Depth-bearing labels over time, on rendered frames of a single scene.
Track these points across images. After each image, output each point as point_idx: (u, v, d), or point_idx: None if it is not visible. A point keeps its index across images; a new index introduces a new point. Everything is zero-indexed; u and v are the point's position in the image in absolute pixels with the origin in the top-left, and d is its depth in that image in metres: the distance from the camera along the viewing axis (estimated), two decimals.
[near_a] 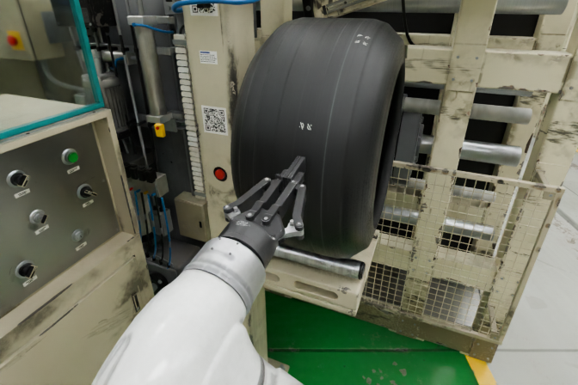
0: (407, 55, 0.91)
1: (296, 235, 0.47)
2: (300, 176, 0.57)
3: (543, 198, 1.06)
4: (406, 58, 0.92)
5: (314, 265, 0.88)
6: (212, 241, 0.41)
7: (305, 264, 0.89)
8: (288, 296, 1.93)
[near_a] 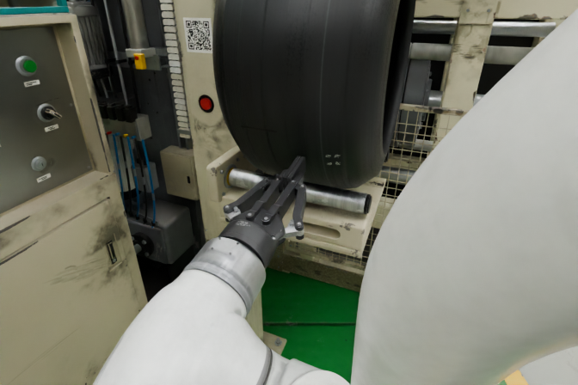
0: None
1: (296, 235, 0.47)
2: (300, 176, 0.57)
3: None
4: None
5: (316, 186, 0.76)
6: (212, 241, 0.41)
7: None
8: (285, 271, 1.81)
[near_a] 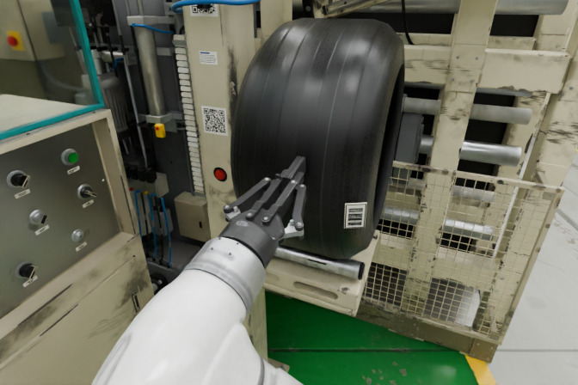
0: (365, 207, 0.63)
1: (296, 235, 0.47)
2: (300, 176, 0.57)
3: (543, 198, 1.06)
4: (365, 202, 0.63)
5: (316, 266, 0.90)
6: (212, 241, 0.41)
7: None
8: (288, 296, 1.93)
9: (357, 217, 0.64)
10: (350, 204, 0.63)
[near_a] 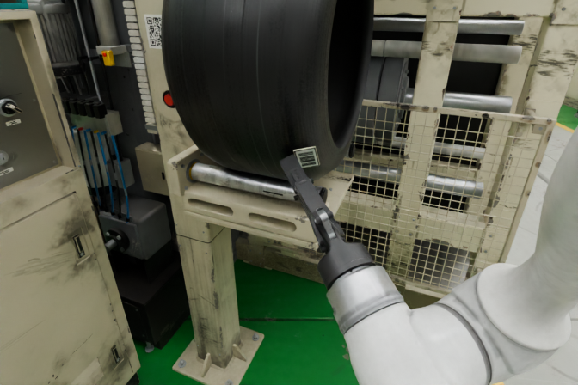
0: (316, 150, 0.60)
1: (327, 221, 0.47)
2: (292, 176, 0.57)
3: (532, 131, 0.95)
4: (314, 146, 0.60)
5: None
6: (332, 305, 0.48)
7: None
8: (268, 267, 1.82)
9: (310, 159, 0.63)
10: (298, 149, 0.60)
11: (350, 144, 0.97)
